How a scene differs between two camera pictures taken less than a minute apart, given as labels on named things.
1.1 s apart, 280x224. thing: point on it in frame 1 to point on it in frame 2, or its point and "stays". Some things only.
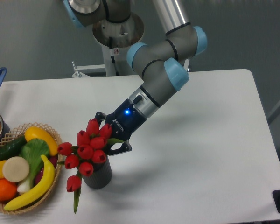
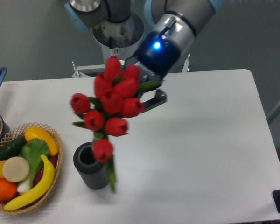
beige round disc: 16,169 stays
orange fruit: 3,190 stays
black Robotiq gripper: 125,121 to 157,57
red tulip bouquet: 90,147 to 117,91
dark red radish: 52,159 stays
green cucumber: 12,149 stays
